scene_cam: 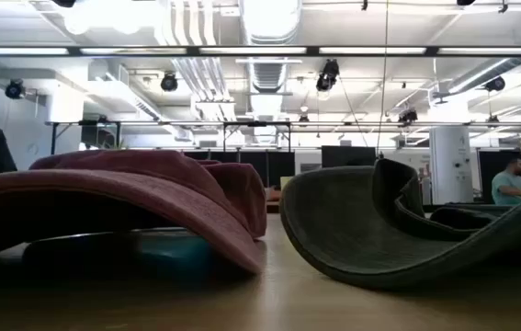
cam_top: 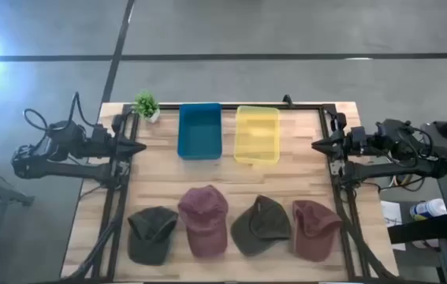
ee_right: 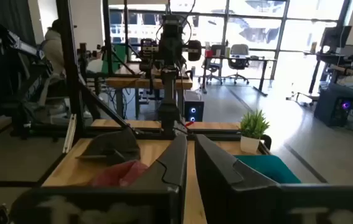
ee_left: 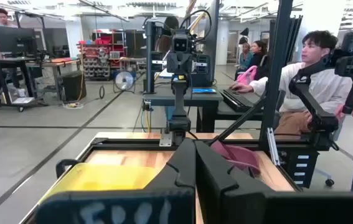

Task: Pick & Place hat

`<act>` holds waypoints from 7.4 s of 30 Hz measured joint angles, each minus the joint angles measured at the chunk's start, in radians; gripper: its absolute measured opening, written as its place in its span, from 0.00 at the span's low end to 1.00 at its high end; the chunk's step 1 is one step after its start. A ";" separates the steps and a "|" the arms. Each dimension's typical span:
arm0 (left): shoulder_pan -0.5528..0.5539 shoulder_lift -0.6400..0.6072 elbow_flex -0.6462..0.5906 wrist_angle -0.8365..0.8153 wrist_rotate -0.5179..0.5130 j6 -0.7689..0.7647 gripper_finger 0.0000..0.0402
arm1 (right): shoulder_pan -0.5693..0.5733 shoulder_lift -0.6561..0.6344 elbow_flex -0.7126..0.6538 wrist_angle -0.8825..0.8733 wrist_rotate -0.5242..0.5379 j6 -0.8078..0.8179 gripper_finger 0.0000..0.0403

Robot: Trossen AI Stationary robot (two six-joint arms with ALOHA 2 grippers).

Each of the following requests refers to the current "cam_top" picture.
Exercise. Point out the white paper sheet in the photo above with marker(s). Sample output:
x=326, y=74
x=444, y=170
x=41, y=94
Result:
x=392, y=217

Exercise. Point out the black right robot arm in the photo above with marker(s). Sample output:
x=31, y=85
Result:
x=388, y=170

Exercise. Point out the blue plastic bin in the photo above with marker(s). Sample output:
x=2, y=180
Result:
x=200, y=132

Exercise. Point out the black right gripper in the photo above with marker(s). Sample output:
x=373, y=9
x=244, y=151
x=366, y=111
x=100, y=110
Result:
x=354, y=143

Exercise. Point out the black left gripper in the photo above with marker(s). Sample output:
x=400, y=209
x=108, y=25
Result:
x=116, y=146

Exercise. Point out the white wipes canister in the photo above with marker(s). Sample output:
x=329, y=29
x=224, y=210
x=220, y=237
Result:
x=428, y=209

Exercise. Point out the yellow plastic bin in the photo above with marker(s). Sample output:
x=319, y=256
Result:
x=257, y=136

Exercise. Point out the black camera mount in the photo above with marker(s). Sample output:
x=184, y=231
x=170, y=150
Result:
x=287, y=101

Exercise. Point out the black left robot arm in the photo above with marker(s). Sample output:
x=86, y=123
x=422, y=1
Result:
x=69, y=170

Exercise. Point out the maroon baseball cap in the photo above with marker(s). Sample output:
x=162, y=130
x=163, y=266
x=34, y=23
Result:
x=204, y=221
x=314, y=232

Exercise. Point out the small green potted plant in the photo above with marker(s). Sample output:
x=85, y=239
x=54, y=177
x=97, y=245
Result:
x=146, y=105

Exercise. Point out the black aluminium table frame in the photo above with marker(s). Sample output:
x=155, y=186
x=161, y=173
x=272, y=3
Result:
x=246, y=107

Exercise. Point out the dark green baseball cap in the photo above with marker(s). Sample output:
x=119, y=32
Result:
x=260, y=229
x=150, y=236

